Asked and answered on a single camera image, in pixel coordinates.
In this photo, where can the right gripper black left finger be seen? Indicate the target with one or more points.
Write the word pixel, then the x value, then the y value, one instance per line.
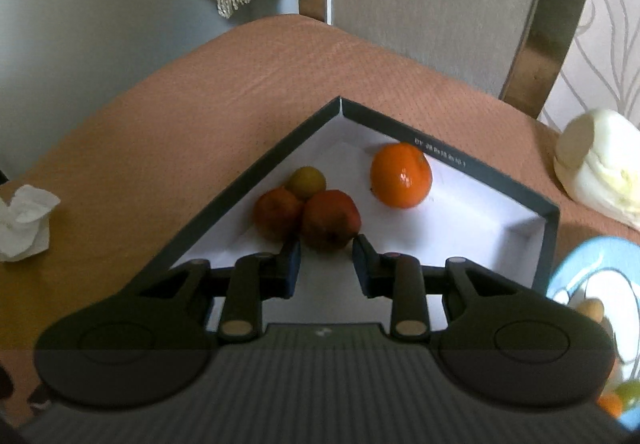
pixel 255 279

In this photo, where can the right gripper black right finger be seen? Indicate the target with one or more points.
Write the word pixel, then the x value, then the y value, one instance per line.
pixel 397 277

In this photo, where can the large orange tangerine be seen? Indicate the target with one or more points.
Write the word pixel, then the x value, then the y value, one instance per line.
pixel 400 176

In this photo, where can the brown round longan fruit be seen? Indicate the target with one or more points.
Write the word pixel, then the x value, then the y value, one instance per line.
pixel 593 308

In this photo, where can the orange persimmon fruit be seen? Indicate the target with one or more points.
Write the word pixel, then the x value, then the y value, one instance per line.
pixel 611 403

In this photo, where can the round green tomato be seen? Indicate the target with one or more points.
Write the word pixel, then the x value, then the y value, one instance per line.
pixel 629 394

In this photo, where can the small red apple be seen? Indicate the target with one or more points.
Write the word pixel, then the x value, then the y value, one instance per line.
pixel 275 212

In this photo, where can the shallow black-rimmed white box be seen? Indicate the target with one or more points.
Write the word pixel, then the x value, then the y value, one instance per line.
pixel 360 172

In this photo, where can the small brown longan fruit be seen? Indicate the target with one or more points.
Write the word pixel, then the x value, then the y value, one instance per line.
pixel 305 182

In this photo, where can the blue cartoon bear plate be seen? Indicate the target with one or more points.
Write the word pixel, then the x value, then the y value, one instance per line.
pixel 607 268

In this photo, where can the napa cabbage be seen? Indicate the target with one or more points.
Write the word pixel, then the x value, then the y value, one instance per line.
pixel 596 159

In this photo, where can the crumpled white tissue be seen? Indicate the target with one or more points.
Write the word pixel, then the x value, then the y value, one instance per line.
pixel 25 230

